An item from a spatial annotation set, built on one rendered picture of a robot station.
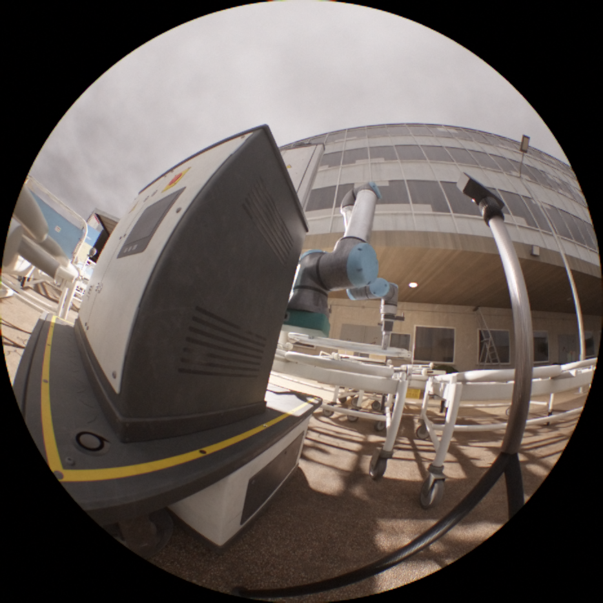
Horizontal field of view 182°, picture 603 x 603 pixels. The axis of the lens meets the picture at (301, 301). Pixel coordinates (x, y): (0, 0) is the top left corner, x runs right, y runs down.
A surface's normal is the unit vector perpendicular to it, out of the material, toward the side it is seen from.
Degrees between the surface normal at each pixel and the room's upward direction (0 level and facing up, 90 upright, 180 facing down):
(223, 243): 90
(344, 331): 90
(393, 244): 90
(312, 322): 90
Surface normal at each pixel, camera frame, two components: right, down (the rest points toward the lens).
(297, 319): -0.27, -0.36
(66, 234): 0.90, 0.06
